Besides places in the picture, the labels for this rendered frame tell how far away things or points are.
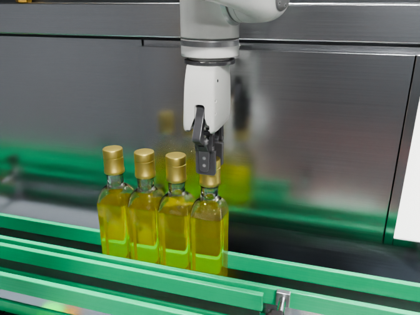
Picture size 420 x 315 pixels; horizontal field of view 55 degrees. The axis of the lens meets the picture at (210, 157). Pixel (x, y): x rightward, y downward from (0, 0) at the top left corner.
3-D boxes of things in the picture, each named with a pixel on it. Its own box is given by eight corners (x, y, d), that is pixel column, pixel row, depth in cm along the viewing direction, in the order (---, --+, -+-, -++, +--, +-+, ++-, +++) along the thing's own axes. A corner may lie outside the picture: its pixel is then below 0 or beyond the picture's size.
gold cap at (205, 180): (223, 180, 68) (223, 155, 66) (217, 189, 65) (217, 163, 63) (202, 177, 69) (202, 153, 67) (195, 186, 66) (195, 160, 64)
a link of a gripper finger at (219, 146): (209, 120, 68) (209, 157, 71) (203, 125, 65) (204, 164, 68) (227, 122, 67) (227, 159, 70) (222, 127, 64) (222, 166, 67)
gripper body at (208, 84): (196, 48, 65) (197, 116, 69) (172, 55, 56) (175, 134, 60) (242, 49, 63) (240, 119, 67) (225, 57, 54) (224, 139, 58)
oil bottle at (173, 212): (199, 287, 79) (197, 187, 71) (189, 307, 74) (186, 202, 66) (172, 282, 80) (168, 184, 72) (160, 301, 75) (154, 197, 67)
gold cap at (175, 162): (190, 176, 69) (189, 152, 68) (182, 184, 66) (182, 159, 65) (170, 174, 70) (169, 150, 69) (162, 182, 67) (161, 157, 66)
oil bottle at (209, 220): (227, 293, 77) (230, 191, 69) (220, 314, 72) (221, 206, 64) (199, 287, 79) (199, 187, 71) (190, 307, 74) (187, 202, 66)
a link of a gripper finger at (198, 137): (202, 87, 60) (208, 114, 64) (187, 126, 55) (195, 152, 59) (210, 87, 59) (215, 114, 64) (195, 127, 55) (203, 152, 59)
